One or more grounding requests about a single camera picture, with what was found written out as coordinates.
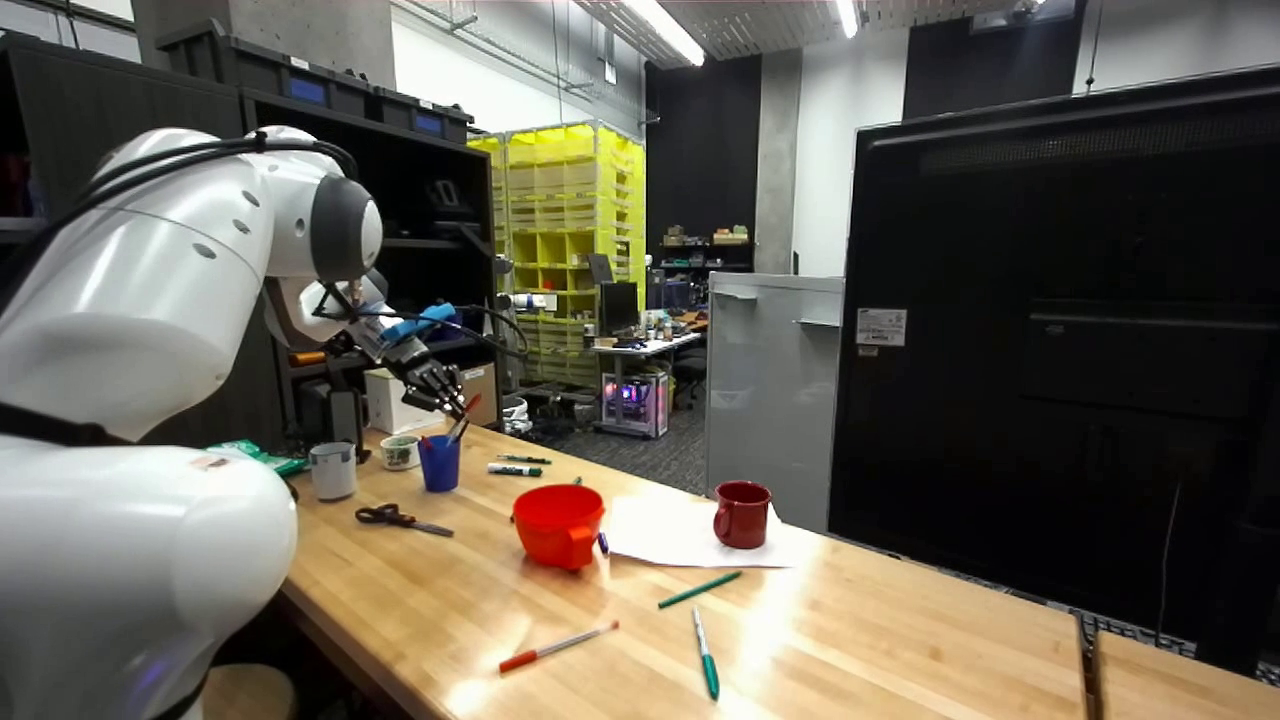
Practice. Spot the yellow shelving rack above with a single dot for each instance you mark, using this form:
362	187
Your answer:
566	216

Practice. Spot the orange plastic cup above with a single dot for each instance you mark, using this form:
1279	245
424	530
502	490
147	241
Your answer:
557	527

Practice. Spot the white paper sheet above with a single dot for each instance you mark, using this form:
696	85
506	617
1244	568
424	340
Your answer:
683	535

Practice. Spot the large black panel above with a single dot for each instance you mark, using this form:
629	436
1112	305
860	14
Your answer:
1063	353

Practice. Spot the orange capped white pen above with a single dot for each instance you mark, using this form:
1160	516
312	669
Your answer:
557	644

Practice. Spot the blue plastic cup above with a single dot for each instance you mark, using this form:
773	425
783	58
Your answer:
437	463

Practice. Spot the small white bowl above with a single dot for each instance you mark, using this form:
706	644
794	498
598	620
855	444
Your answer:
396	453

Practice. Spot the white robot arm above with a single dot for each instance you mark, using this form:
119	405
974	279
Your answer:
126	561

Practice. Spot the slim green pen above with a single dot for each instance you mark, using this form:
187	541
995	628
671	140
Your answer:
696	589

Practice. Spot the white box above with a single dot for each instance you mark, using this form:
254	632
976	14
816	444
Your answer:
388	408

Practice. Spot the white grey cup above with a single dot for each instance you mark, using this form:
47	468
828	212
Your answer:
332	468

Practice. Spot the black marker on table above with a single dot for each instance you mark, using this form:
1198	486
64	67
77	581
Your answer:
517	468

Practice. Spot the green capped white pen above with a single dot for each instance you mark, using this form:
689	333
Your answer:
711	672

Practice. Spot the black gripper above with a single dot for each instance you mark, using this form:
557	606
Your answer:
396	351

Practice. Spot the dark red mug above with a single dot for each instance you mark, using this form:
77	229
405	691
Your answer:
741	514

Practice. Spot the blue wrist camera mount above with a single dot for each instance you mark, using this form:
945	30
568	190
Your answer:
420	321

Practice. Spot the black handled scissors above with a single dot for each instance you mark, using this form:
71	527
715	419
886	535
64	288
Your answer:
396	516

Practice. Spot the grey cabinet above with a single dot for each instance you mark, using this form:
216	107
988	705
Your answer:
773	356

